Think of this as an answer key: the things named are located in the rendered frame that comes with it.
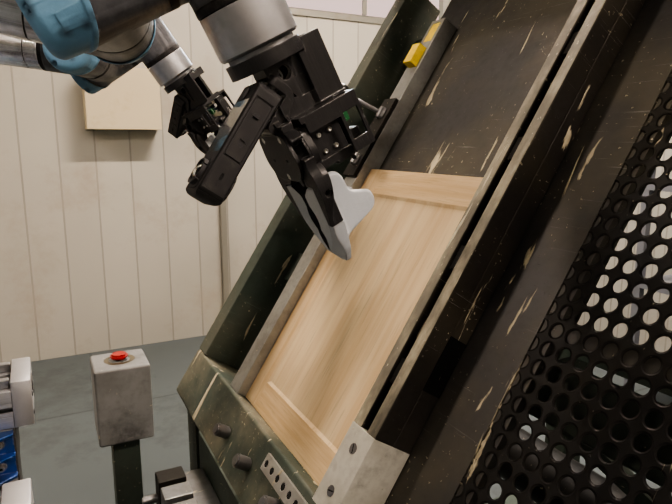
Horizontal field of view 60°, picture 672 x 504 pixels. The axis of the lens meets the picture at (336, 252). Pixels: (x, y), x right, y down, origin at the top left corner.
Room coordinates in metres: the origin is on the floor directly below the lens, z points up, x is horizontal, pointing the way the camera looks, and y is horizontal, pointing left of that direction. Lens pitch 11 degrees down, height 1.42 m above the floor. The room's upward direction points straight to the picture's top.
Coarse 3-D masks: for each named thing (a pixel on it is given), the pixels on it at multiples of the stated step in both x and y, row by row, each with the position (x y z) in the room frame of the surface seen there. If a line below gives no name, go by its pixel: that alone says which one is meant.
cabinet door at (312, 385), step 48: (384, 192) 1.20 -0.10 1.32; (432, 192) 1.06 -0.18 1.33; (384, 240) 1.10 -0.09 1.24; (432, 240) 0.98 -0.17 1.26; (336, 288) 1.14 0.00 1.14; (384, 288) 1.01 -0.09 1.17; (288, 336) 1.17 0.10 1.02; (336, 336) 1.04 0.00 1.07; (384, 336) 0.93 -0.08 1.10; (288, 384) 1.07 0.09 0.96; (336, 384) 0.96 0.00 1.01; (288, 432) 0.98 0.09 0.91; (336, 432) 0.88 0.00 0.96
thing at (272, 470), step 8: (272, 456) 0.92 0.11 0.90; (264, 464) 0.91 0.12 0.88; (272, 464) 0.90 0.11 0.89; (264, 472) 0.90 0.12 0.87; (272, 472) 0.88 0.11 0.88; (280, 472) 0.87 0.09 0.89; (272, 480) 0.87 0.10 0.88; (280, 480) 0.86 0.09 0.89; (288, 480) 0.84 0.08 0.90; (280, 488) 0.85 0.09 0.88; (288, 488) 0.83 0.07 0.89; (296, 488) 0.82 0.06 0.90; (280, 496) 0.83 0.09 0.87; (288, 496) 0.82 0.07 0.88; (296, 496) 0.81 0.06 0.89
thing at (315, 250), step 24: (432, 24) 1.42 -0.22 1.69; (432, 48) 1.37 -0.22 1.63; (408, 72) 1.38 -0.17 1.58; (432, 72) 1.38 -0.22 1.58; (408, 96) 1.35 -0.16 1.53; (384, 144) 1.32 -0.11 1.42; (312, 240) 1.28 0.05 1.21; (312, 264) 1.24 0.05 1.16; (288, 288) 1.24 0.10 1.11; (288, 312) 1.21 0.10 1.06; (264, 336) 1.21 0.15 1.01; (264, 360) 1.19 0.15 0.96; (240, 384) 1.17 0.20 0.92
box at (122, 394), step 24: (96, 360) 1.28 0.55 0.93; (144, 360) 1.28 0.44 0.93; (96, 384) 1.20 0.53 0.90; (120, 384) 1.22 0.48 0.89; (144, 384) 1.25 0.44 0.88; (96, 408) 1.21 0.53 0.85; (120, 408) 1.22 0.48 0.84; (144, 408) 1.25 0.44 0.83; (120, 432) 1.22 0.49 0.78; (144, 432) 1.24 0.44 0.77
